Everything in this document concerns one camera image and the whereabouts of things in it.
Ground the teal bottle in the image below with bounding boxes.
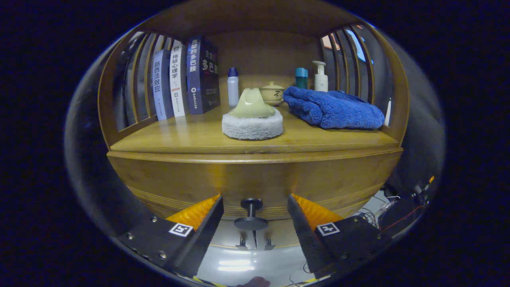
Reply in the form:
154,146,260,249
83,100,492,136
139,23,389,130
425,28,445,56
295,67,308,90

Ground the blue towel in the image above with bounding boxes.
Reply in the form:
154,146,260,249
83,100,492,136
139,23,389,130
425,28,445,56
282,86,385,130

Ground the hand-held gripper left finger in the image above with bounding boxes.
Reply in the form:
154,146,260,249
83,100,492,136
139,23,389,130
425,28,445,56
116,195,224,279

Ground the wooden cabinet door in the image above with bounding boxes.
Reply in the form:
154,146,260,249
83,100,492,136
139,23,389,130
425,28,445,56
255,219,304,248
210,219,255,250

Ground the beige lidded teacup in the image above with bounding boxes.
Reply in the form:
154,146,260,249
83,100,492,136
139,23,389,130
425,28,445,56
260,81,285,106

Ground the white book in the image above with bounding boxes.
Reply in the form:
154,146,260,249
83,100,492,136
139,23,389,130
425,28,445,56
169,44,190,118

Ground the red cable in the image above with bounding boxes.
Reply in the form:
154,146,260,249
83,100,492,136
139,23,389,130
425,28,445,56
381,205,424,232

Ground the white bottle blue cap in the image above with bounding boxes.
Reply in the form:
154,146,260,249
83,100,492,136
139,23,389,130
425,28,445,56
227,67,239,108

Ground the white pump bottle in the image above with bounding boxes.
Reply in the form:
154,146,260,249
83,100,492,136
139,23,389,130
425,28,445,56
312,61,329,92

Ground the wooden cabinet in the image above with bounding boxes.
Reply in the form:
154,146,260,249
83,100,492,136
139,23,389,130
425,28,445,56
98,0,411,250

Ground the white cable bundle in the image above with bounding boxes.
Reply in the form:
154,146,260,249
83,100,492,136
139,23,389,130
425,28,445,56
359,195,401,228

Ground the wooden countertop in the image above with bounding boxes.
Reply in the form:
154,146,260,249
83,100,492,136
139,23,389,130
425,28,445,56
110,104,401,163

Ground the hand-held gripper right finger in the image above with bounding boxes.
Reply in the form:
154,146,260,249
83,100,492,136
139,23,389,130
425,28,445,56
287,193,393,279

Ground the pale green scrubbing brush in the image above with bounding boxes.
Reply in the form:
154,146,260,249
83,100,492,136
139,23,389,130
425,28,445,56
222,88,284,140

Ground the wooden drawer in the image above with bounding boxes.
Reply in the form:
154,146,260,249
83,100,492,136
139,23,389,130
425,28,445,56
107,151,404,231

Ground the dark blue book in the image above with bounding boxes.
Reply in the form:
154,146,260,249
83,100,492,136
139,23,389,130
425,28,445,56
186,37,221,115

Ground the lilac book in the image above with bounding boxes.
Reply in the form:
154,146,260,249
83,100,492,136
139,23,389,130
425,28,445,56
153,49,175,121

